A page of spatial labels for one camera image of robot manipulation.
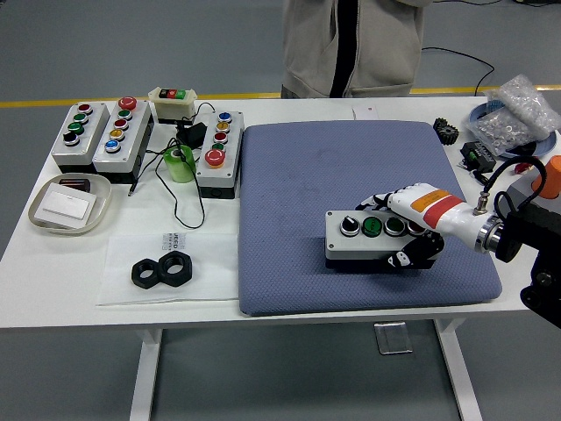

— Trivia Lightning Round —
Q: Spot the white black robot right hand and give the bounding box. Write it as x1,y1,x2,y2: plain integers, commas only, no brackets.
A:
353,182,494,272

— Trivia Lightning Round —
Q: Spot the dark brown block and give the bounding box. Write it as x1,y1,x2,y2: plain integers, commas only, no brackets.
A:
59,177,92,193

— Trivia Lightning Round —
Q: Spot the blue-grey padded mat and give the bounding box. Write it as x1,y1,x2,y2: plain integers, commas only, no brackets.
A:
238,120,504,318

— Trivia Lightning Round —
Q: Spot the long grey mushroom-button control box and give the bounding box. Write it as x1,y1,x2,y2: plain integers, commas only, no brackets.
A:
91,96,154,184

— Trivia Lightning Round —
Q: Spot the large black hex nut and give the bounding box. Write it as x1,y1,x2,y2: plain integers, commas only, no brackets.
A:
156,249,195,287

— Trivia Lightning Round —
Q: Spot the black power adapter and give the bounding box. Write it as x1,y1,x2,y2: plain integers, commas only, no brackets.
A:
174,122,208,148

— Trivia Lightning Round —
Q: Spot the small black hex nut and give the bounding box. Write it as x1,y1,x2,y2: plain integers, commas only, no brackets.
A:
131,258,164,289

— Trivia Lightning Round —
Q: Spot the white oval tray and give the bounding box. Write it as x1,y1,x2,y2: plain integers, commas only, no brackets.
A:
28,174,113,236

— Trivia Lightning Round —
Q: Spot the clear bag of washers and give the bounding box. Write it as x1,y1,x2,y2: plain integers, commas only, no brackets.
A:
466,74,561,157

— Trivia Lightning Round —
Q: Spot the white table leg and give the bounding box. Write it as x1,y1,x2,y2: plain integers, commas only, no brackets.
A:
129,326,166,421
431,318,483,421

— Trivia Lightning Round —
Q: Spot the grey button box with knob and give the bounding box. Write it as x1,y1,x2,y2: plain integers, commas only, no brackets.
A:
324,209,439,271

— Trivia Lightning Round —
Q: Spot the orange cylinder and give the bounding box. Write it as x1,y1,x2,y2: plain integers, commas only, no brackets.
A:
531,154,561,198

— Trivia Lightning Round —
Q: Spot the black module with green terminal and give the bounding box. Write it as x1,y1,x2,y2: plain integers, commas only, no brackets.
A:
458,139,497,174

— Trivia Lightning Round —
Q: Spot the blue round plate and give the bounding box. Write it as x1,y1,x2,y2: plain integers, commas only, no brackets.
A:
467,99,557,160

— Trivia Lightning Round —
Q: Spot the thin black adapter cable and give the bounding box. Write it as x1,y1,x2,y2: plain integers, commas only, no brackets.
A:
128,102,216,230

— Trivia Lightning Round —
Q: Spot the short grey mushroom-button control box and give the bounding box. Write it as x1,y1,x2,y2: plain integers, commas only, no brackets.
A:
195,110,245,201

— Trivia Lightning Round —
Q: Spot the green tape roll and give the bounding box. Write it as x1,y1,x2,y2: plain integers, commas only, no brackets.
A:
163,144,196,184

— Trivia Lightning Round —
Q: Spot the black gear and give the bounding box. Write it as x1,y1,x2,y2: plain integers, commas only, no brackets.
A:
432,117,460,146

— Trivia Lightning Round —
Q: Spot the grey four-button control box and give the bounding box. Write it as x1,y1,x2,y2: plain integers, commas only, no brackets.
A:
51,101,110,175

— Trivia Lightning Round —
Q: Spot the person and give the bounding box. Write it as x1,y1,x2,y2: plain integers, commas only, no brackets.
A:
280,0,425,100

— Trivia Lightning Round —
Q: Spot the grey wedge block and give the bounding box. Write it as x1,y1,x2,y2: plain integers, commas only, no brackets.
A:
499,168,549,210

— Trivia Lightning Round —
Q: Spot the white wall switch plate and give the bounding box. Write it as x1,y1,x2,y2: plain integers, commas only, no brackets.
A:
35,182,97,229

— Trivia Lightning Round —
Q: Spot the cream three-button switch box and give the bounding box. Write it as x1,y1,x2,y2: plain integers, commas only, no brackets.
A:
147,86,199,125

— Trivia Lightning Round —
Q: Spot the black floor cable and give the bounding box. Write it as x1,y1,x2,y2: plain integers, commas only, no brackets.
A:
420,46,496,96

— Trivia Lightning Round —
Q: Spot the silver under-table bracket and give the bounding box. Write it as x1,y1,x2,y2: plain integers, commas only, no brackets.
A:
373,320,414,355

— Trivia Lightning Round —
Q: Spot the clear printed plastic bag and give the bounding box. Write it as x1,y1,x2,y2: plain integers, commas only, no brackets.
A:
95,232,240,307

